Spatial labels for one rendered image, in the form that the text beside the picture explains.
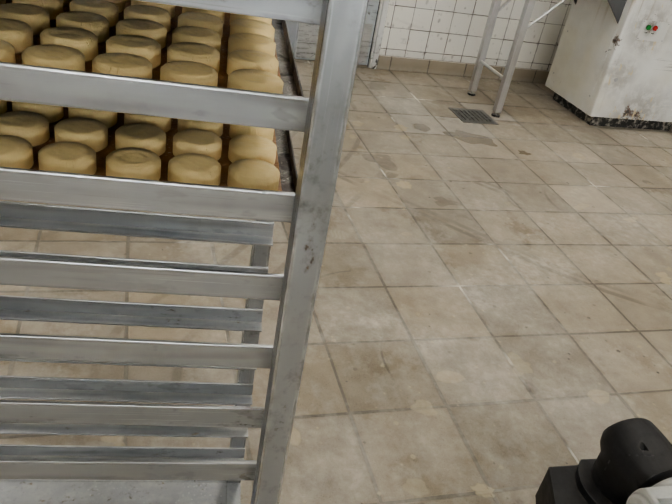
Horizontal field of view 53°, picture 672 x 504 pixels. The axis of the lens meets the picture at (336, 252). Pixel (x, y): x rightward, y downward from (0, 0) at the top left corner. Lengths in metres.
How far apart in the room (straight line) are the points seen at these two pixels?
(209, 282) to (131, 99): 0.19
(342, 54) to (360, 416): 1.49
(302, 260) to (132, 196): 0.16
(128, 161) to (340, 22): 0.24
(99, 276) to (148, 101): 0.18
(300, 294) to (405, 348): 1.57
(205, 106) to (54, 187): 0.15
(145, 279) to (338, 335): 1.55
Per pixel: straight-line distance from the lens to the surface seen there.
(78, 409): 0.78
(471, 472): 1.88
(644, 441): 1.65
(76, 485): 1.54
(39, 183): 0.62
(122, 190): 0.61
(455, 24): 5.16
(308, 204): 0.58
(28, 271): 0.67
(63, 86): 0.58
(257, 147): 0.70
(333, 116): 0.55
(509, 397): 2.15
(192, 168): 0.64
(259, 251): 1.13
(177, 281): 0.66
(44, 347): 0.73
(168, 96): 0.57
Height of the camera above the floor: 1.34
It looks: 31 degrees down
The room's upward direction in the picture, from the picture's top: 11 degrees clockwise
